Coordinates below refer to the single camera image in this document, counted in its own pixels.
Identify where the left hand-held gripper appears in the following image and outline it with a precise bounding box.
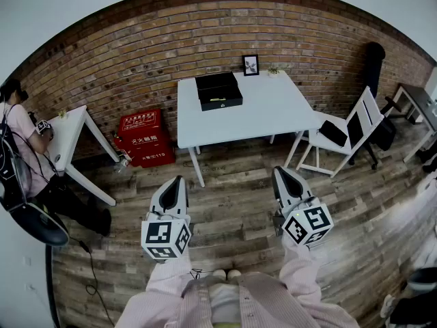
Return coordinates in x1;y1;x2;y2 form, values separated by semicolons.
141;175;193;264

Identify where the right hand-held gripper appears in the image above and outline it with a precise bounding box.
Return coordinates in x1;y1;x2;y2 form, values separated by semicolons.
271;165;335;247

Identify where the black box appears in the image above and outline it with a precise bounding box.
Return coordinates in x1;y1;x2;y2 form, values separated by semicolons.
195;71;244;112

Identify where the person's left forearm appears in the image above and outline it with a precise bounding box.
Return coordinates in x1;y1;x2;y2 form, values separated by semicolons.
145;251;204;303

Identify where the person's right forearm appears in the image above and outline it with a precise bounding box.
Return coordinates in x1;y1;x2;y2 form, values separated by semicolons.
279;234;329;303

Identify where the red fire equipment box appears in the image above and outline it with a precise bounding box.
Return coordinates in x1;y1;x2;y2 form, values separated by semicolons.
113;108;176;169

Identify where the black pouch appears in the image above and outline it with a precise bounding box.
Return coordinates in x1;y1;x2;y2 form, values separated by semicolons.
318;120;349;148

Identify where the white square table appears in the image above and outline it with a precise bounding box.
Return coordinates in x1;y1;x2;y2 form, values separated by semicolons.
176;70;322;188

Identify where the white wooden chair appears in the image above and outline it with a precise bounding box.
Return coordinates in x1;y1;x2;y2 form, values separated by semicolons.
284;85;385;178

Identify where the person's pink striped shirt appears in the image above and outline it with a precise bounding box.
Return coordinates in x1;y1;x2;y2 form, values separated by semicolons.
115;271;359;328

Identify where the white side table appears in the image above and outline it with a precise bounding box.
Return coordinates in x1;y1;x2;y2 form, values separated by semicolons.
46;104;121;207

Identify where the dark desk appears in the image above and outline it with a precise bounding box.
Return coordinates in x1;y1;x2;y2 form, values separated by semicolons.
385;83;437;163

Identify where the black floor cable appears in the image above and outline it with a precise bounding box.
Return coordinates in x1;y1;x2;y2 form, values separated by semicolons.
70;237;115;328

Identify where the black picture frame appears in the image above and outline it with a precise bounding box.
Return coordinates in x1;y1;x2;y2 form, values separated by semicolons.
242;54;260;77

